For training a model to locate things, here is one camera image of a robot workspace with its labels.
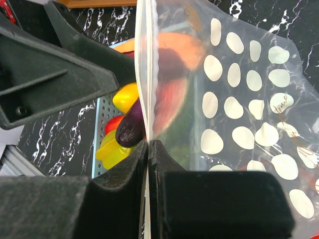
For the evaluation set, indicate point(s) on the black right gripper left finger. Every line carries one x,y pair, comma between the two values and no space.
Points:
109,206

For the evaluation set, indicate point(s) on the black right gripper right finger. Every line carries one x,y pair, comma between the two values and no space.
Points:
214,205

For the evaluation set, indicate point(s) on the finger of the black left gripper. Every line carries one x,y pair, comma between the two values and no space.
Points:
38,78
74,39

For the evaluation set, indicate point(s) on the purple eggplant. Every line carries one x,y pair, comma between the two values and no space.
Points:
131,129

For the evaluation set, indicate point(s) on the yellow mango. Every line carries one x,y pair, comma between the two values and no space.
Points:
125,97

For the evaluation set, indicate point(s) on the watermelon slice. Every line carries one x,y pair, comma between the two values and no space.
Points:
170,98

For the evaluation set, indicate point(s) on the white dotted zip bag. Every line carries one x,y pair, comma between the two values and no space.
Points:
252,105

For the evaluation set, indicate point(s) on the wooden shelf rack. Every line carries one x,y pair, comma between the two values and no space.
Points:
97,3

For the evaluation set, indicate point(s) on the yellow starfruit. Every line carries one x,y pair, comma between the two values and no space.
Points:
110,152

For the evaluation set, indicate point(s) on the light blue plastic basket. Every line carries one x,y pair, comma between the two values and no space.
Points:
104,112

